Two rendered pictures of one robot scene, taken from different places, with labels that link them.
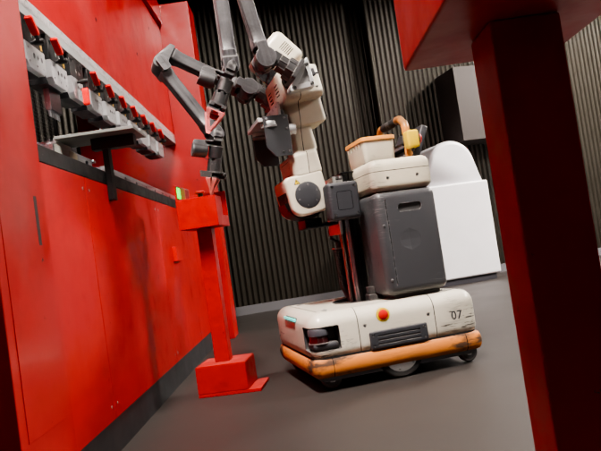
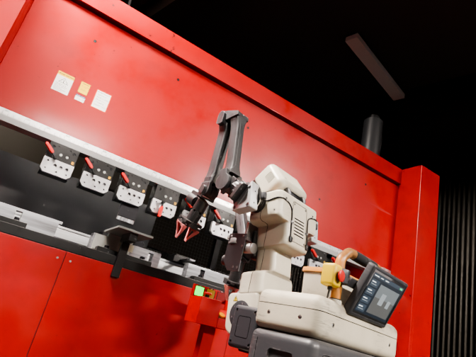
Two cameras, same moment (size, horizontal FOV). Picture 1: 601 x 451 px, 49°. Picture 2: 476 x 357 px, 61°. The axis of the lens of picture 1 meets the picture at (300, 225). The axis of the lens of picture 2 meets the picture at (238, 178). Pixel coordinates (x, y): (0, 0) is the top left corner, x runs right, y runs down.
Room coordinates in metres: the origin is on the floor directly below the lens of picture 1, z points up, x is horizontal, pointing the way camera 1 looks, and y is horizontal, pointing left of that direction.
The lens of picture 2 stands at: (1.66, -1.45, 0.64)
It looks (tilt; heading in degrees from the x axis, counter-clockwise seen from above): 21 degrees up; 62
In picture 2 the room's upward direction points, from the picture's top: 14 degrees clockwise
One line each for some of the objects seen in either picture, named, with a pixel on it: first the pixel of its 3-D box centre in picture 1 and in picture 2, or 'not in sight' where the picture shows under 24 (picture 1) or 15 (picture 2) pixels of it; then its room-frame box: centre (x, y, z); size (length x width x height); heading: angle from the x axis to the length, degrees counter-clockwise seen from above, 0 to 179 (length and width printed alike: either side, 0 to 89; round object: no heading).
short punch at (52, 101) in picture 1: (53, 105); (127, 213); (2.21, 0.78, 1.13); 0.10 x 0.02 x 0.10; 0
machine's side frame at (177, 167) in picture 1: (152, 178); (376, 304); (4.48, 0.96, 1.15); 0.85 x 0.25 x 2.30; 90
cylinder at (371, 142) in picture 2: not in sight; (373, 143); (4.18, 0.92, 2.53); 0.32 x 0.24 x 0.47; 0
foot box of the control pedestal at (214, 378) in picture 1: (233, 374); not in sight; (2.65, 0.35, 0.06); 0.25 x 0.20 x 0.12; 84
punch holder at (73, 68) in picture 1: (67, 80); (162, 202); (2.38, 0.78, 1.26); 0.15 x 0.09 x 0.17; 0
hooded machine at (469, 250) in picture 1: (444, 214); not in sight; (6.17, -1.36, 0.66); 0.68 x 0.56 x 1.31; 104
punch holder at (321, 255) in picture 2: (144, 137); (314, 261); (3.58, 0.78, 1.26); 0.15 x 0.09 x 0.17; 0
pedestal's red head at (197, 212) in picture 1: (202, 206); (212, 307); (2.66, 0.38, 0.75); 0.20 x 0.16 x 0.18; 174
